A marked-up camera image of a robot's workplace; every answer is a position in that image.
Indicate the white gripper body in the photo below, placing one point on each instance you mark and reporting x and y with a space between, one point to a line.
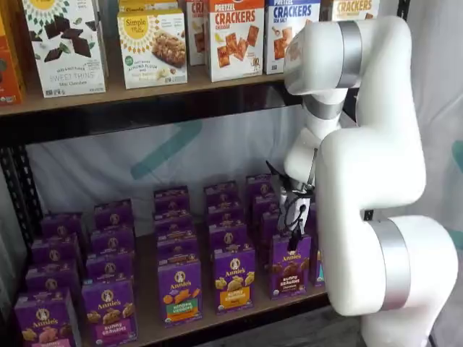
296 213

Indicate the purple Annie's box yellow label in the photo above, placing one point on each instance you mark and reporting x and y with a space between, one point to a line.
235 282
228 235
220 193
224 215

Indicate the purple Annie's box magenta label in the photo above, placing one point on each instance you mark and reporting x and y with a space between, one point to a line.
108 311
112 240
108 267
114 215

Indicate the purple Annie's box teal label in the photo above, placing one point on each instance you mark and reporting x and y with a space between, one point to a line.
318 269

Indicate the black metal shelf frame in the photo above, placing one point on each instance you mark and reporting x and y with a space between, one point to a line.
144 119

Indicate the brown wooden shelf board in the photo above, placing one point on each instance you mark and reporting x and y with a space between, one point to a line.
144 289
162 94

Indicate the purple Annie's box brown label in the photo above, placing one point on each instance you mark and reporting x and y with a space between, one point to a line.
267 227
264 204
258 185
289 274

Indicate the orange snack box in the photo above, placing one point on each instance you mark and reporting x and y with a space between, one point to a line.
9 65

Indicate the white backdrop cloth teal print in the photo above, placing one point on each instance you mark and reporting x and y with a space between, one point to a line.
108 155

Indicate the Sweet Thins mint chocolate box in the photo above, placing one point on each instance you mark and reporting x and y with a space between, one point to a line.
65 43

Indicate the purple Annie's hidden veggies box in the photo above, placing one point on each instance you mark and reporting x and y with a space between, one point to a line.
179 292
177 240
173 220
171 199

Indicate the orange cheddar pretzel crackers box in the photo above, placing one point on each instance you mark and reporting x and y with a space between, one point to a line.
195 36
235 43

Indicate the purple Annie's box pink label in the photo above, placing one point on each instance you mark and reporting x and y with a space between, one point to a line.
54 251
50 278
43 325
61 226

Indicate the Simple Mills almond bars box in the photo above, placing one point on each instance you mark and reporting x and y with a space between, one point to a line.
144 4
152 54

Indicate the yellow pretzel crackers box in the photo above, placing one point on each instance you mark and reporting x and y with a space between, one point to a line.
354 9

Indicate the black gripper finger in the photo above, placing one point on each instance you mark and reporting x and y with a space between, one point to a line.
283 226
293 243

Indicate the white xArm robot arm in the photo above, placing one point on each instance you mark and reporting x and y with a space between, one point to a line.
361 162

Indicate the blue sea salt crackers box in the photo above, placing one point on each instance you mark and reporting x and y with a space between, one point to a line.
278 21

